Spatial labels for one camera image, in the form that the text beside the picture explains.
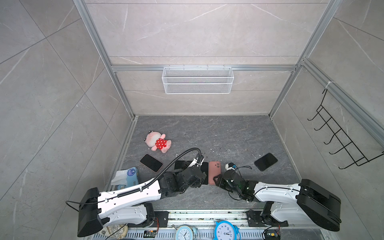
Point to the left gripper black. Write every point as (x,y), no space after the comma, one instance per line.
(198,183)

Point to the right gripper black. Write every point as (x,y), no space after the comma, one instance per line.
(220,181)

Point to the black phone case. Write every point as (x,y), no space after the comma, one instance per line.
(182,165)

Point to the red phone case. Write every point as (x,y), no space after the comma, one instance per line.
(214,170)

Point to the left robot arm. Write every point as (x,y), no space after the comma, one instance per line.
(132,205)

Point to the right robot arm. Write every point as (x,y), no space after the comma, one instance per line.
(299,202)

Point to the blue alarm clock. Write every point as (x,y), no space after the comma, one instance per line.
(224,230)

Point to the pink plush toy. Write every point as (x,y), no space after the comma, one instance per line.
(157,141)

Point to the white alarm clock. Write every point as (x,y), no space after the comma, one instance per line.
(184,233)

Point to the blue wet wipes pack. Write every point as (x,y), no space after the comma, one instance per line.
(125,178)

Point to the crumpled patterned cloth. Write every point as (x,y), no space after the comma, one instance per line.
(117,232)

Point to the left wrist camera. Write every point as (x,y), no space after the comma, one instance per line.
(197,162)

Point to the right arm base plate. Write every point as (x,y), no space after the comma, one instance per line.
(259,219)

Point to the dark phone near left wall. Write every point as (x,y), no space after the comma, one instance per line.
(151,163)

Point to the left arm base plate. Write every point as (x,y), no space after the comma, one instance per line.
(158,219)

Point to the white wire basket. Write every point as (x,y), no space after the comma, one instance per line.
(197,80)

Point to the black wall hook rack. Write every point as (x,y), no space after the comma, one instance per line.
(342,137)

